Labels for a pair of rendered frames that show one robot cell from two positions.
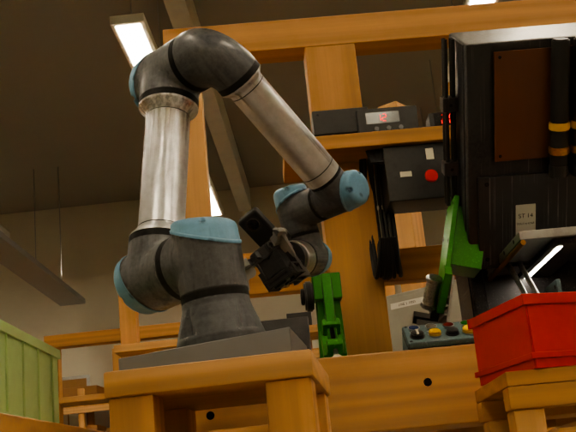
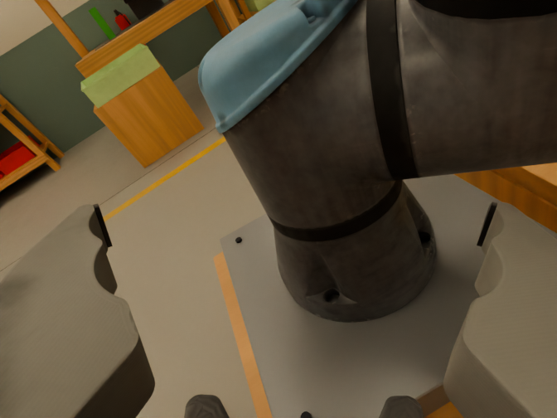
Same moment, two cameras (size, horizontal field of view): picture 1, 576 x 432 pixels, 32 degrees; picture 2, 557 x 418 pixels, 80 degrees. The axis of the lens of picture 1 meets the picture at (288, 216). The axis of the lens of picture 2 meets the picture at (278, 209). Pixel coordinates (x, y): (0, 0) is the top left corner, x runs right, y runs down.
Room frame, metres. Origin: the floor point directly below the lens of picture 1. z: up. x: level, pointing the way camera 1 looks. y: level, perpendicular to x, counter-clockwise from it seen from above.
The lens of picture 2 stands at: (1.89, 0.07, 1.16)
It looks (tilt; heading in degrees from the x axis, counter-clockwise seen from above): 39 degrees down; 175
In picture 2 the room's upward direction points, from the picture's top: 32 degrees counter-clockwise
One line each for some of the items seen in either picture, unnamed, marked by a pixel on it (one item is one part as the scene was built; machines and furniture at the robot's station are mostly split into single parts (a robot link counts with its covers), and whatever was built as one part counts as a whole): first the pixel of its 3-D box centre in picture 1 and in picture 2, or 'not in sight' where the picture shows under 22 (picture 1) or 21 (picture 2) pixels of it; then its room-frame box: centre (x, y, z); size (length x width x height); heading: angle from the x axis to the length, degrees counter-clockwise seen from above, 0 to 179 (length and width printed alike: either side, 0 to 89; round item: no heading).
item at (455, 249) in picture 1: (461, 244); not in sight; (2.26, -0.39, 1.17); 0.13 x 0.12 x 0.20; 92
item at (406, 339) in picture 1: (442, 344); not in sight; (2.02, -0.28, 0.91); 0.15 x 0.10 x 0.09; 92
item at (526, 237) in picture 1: (535, 257); not in sight; (2.23, -0.54, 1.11); 0.39 x 0.16 x 0.03; 2
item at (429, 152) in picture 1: (416, 178); not in sight; (2.53, -0.34, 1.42); 0.17 x 0.12 x 0.15; 92
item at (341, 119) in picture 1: (340, 125); not in sight; (2.53, -0.16, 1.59); 0.15 x 0.07 x 0.07; 92
